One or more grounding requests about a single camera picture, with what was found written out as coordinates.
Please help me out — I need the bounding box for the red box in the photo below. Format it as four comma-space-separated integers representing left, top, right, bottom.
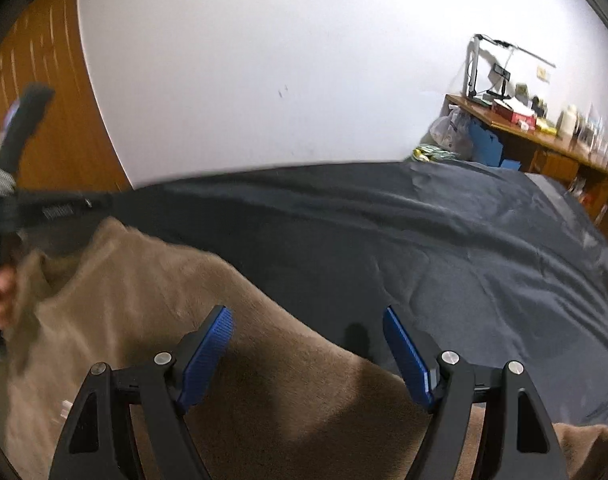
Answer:
491, 97, 538, 129

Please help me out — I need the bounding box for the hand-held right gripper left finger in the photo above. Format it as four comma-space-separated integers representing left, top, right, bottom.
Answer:
49, 305, 235, 480

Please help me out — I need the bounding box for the wooden door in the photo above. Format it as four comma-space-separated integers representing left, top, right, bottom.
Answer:
0, 0, 135, 196

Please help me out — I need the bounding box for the dark grey bed sheet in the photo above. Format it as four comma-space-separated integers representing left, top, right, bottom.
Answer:
109, 160, 608, 433

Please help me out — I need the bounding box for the blue box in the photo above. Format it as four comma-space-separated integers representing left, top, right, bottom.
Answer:
468, 120, 523, 172

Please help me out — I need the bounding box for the white jar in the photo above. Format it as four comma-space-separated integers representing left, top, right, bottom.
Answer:
556, 105, 580, 140

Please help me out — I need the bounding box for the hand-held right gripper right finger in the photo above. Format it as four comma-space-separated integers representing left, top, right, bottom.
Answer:
383, 305, 569, 480

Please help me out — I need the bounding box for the green yellow packet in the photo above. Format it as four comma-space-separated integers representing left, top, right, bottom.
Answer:
413, 144, 460, 162

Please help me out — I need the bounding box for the person's left hand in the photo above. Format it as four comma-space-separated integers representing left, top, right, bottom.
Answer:
0, 265, 19, 333

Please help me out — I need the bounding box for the wooden desk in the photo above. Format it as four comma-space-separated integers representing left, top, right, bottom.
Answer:
444, 92, 608, 223

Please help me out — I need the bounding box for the clear plastic bag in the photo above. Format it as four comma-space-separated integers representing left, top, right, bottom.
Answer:
429, 105, 475, 157

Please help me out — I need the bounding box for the small black screen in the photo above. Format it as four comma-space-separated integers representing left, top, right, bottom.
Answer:
488, 65, 513, 97

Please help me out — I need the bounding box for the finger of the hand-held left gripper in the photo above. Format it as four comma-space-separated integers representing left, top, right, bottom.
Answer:
14, 192, 116, 256

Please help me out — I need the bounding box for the brown fleece sweater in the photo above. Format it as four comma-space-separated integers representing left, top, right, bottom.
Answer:
0, 217, 608, 480

